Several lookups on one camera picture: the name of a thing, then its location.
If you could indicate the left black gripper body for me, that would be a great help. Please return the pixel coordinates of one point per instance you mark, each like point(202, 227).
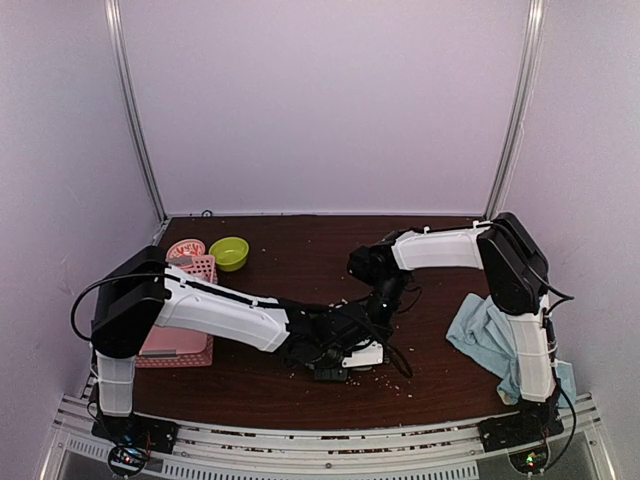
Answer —
point(326, 360)

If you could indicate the pink plastic basket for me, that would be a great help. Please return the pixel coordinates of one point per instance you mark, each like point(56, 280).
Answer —
point(167, 347)

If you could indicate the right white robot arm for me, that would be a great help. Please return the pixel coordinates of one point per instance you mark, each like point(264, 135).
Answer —
point(516, 273)

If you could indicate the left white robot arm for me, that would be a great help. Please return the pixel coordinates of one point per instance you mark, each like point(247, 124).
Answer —
point(146, 291)

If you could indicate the green bowl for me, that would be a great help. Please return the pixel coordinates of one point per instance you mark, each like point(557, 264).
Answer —
point(230, 253)

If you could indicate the blue towel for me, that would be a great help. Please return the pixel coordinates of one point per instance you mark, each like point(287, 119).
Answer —
point(490, 335)

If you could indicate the red patterned bowl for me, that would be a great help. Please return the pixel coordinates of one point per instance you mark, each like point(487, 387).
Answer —
point(186, 248)

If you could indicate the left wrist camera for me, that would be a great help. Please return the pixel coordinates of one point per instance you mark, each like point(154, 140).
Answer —
point(365, 357)

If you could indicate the aluminium front rail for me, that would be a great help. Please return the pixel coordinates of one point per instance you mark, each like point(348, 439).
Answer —
point(450, 450)

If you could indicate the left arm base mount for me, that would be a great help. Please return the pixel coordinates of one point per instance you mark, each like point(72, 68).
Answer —
point(134, 440)

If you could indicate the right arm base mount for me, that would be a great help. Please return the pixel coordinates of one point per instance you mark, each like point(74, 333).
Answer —
point(525, 437)

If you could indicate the right aluminium frame post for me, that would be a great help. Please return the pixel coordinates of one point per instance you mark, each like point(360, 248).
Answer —
point(529, 61)

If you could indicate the aluminium frame post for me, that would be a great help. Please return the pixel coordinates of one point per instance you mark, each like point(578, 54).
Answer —
point(529, 61)
point(118, 42)

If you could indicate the left aluminium frame post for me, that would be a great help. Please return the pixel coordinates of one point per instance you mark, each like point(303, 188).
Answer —
point(118, 42)

